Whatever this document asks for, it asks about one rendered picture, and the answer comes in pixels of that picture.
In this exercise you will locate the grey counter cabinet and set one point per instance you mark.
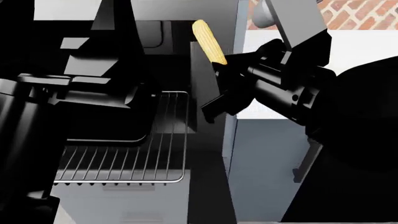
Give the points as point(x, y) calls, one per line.
point(264, 163)

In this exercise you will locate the grey rounded object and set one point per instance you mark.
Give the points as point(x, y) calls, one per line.
point(264, 14)

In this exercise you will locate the grey right gripper camera box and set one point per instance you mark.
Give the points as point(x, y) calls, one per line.
point(298, 23)

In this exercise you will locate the black baking tray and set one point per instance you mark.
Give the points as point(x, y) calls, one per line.
point(124, 126)

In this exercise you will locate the stainless steel oven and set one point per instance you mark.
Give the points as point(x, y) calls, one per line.
point(174, 200)

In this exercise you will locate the yellow corn cob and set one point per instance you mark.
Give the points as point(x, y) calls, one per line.
point(209, 44)

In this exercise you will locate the grey gripper camera box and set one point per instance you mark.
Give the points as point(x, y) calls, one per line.
point(298, 23)
point(115, 46)

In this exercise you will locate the grey left gripper camera box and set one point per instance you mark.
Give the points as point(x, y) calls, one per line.
point(115, 46)

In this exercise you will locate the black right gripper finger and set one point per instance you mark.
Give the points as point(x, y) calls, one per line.
point(224, 105)
point(233, 64)

